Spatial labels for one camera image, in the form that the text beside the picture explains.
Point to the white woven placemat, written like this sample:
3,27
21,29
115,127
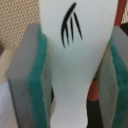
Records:
15,16

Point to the white toy fish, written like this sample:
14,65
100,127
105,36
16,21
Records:
77,32

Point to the gripper grey green left finger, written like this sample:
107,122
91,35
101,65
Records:
30,80

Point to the gripper grey green right finger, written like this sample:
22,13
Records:
113,81

